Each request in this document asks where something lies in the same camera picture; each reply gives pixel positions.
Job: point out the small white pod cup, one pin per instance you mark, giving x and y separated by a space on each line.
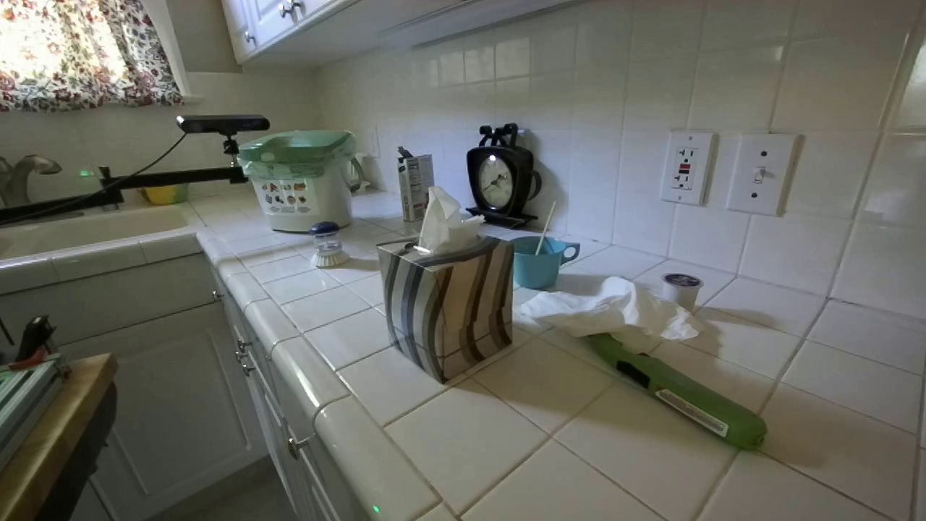
682 290

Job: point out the white power outlet plate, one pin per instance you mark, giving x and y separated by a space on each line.
686 166

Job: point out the green elongated handheld tool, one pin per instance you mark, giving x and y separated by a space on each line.
675 392

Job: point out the silver cabinet knob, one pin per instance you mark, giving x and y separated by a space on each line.
294 445
238 340
248 366

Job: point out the blue mug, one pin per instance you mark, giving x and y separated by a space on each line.
537 266

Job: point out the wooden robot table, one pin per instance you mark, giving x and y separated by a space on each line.
58 423

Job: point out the metal mounting rail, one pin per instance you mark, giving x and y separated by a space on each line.
25 400

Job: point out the white tissue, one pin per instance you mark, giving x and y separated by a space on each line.
443 222

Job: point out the yellow sponge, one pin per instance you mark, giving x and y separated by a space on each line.
162 196

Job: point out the black mantel clock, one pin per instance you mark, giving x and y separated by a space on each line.
498 179

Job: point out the silver metal holder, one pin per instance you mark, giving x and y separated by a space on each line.
414 190

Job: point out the black clamp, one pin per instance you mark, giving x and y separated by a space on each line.
37 338

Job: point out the floral window curtain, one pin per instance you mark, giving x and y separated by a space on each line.
76 47

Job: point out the white crumpled cloth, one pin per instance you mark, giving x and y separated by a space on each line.
608 306

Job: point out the white wall outlet right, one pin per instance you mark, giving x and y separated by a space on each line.
763 176

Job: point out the black stereo camera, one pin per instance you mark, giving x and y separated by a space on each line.
222 122

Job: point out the silver sink faucet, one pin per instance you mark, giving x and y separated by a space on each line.
25 176

